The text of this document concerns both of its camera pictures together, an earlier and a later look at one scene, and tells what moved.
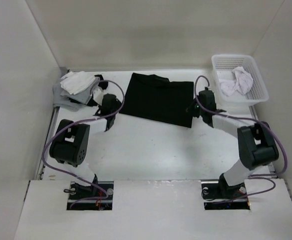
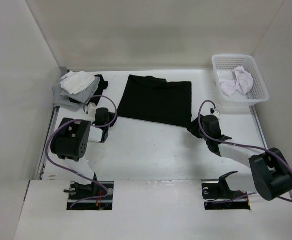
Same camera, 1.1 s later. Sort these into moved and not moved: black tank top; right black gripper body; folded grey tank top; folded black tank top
Moved: right black gripper body
Not moved: folded black tank top; black tank top; folded grey tank top
